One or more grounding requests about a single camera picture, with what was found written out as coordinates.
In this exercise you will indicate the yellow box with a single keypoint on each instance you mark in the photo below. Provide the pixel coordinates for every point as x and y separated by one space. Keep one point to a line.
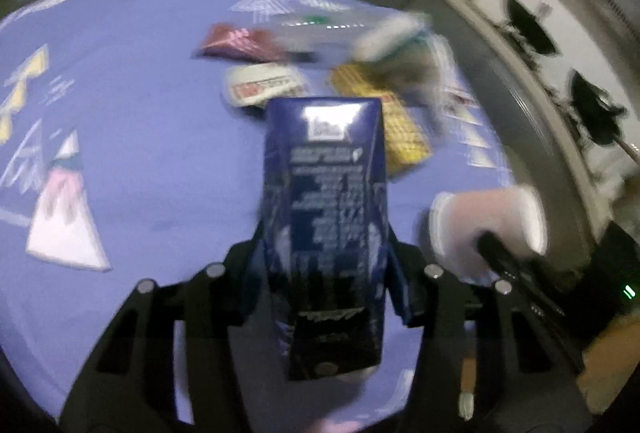
400 133

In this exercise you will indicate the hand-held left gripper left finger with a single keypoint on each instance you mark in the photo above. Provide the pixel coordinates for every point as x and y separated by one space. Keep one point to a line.
245 285

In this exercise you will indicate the dark blue drink carton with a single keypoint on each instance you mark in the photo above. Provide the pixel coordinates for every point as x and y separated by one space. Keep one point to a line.
325 223

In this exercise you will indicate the clear plastic bottle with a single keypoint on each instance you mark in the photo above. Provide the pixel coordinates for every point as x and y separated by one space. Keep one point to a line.
320 35

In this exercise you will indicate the black pan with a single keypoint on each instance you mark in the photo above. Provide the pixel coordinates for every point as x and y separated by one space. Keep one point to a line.
527 28

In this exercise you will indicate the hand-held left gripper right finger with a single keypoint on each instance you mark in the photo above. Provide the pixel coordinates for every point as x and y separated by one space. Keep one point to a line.
405 283

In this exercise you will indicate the red patterned snack packet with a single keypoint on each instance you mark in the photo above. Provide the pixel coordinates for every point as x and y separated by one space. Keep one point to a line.
235 43

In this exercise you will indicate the white packet with red label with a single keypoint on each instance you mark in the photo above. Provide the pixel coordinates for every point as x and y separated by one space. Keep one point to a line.
265 85

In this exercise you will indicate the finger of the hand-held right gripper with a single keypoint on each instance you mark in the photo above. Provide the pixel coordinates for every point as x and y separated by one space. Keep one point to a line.
540 293

